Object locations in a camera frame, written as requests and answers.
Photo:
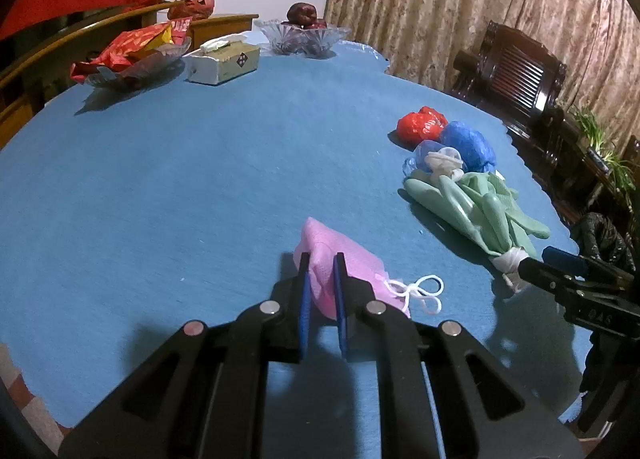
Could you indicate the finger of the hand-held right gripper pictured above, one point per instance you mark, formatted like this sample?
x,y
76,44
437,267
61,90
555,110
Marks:
x,y
540,274
562,256

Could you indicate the red plastic bag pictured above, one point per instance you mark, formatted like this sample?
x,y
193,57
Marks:
x,y
420,126

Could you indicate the light wooden cabinet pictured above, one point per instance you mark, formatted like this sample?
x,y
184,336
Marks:
x,y
225,24

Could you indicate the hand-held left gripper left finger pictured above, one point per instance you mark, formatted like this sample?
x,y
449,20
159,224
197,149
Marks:
x,y
303,304

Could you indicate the glass fruit bowl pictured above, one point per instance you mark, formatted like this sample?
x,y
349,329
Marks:
x,y
300,41

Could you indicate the dark wooden side table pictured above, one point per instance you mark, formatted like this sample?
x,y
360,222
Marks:
x,y
560,164

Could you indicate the pink mesh bag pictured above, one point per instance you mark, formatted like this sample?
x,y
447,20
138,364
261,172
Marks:
x,y
325,249

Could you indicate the dark wooden armchair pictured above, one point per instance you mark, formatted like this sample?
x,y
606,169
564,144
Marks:
x,y
515,84

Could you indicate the crumpled red snack wrapper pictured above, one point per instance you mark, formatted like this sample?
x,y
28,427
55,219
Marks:
x,y
82,70

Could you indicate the black bag lined trash bin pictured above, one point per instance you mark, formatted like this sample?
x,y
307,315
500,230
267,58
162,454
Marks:
x,y
600,236

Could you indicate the red white label packet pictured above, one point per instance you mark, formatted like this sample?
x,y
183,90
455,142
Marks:
x,y
181,28

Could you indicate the white wrapper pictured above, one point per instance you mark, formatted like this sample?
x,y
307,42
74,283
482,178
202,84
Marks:
x,y
445,161

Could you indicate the potted green plant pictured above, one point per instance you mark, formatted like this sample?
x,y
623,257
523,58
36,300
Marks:
x,y
595,131

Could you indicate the green rubber gloves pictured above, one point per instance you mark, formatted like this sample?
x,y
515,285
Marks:
x,y
475,209

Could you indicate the pale blue plastic bag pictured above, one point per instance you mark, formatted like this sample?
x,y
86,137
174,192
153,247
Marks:
x,y
417,159

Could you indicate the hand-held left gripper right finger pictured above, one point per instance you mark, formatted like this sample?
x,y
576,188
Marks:
x,y
341,304

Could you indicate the curved wooden chair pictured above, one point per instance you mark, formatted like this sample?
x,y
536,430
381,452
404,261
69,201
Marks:
x,y
15,119

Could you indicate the glass snack dish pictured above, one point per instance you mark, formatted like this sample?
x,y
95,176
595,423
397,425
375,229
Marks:
x,y
150,67

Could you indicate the yellow snack packet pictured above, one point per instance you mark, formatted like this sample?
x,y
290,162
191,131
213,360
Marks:
x,y
157,41

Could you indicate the beige tissue box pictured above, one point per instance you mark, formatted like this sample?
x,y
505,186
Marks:
x,y
225,64

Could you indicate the heap of red apples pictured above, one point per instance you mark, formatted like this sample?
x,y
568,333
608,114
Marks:
x,y
300,14

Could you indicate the red patterned snack packet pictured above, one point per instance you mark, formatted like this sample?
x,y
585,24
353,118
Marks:
x,y
130,44

